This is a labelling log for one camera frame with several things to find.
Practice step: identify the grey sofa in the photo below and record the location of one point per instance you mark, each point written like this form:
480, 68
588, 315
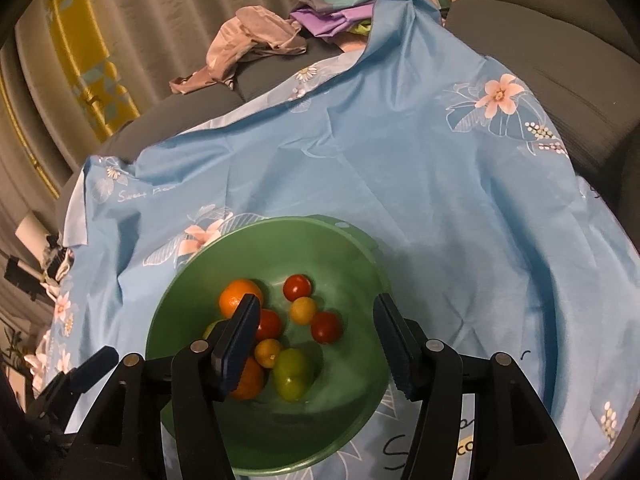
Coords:
560, 45

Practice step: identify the yellow cherry tomato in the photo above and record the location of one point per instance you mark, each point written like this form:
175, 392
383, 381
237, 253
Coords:
269, 352
303, 310

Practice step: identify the pile of mixed clothes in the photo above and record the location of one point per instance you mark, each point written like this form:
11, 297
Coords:
52, 265

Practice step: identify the blue floral cloth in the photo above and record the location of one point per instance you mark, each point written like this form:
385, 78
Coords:
425, 185

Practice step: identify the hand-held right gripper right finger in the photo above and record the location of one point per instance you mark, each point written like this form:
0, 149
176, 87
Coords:
396, 355

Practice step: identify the green bowl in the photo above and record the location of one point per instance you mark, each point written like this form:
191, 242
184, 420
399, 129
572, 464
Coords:
325, 400

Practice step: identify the pink clothing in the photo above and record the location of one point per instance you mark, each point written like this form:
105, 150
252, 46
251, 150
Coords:
245, 45

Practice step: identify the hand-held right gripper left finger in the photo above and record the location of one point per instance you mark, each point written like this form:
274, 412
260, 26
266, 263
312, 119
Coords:
240, 352

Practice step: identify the green fruit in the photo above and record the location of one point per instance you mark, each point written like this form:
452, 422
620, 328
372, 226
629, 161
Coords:
292, 374

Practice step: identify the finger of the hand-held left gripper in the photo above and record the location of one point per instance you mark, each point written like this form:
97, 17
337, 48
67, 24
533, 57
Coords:
95, 364

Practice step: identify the orange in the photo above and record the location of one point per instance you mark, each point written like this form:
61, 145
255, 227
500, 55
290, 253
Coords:
250, 379
237, 296

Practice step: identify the red cherry tomato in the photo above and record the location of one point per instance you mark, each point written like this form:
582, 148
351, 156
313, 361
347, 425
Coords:
269, 325
326, 327
297, 287

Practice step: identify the white board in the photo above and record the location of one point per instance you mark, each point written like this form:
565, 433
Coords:
31, 232

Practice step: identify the yellow patterned curtain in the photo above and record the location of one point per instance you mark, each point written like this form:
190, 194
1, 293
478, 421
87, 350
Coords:
82, 65

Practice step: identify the purple cloth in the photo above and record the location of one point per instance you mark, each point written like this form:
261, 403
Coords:
332, 17

